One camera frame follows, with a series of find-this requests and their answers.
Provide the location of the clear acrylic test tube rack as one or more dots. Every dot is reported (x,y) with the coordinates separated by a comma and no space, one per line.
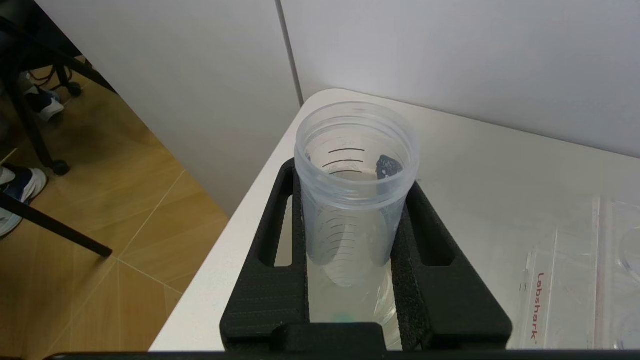
(575,280)

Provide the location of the blue pigment test tube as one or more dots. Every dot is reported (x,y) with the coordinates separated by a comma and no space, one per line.
(355,150)

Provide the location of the black metal bar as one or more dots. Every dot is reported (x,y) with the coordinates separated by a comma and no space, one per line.
(60,231)

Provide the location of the white blue sneaker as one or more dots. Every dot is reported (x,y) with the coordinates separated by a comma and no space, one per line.
(47,105)
(25,185)

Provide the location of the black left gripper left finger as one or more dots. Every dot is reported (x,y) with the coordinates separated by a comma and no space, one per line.
(270,300)

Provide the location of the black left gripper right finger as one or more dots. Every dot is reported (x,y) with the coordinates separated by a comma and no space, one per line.
(450,300)

